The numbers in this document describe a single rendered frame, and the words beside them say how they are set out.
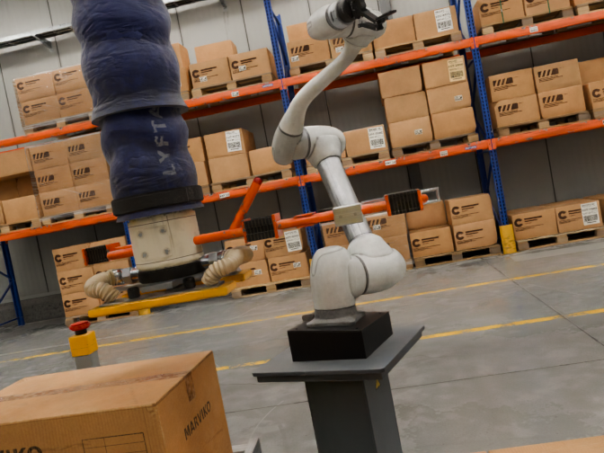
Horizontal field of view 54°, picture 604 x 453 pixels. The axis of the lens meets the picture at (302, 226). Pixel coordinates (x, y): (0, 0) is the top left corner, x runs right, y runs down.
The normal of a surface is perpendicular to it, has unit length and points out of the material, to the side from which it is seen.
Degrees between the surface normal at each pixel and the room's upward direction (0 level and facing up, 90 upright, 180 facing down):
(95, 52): 74
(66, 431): 90
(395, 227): 89
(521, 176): 90
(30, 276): 90
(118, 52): 80
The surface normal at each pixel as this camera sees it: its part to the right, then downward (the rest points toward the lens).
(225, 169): -0.12, 0.07
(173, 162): 0.64, -0.35
